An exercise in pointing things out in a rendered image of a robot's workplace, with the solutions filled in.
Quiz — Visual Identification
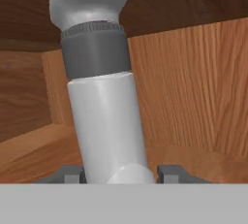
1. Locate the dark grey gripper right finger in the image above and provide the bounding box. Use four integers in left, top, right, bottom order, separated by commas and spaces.
156, 165, 212, 184

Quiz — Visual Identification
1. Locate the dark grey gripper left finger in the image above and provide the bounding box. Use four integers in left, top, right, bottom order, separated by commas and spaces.
34, 165, 87, 184

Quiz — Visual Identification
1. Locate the white spray bottle grey collar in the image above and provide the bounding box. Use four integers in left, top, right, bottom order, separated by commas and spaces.
48, 0, 157, 184

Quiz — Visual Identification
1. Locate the wooden cabinet interior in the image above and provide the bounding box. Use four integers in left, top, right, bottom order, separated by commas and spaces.
0, 0, 248, 184

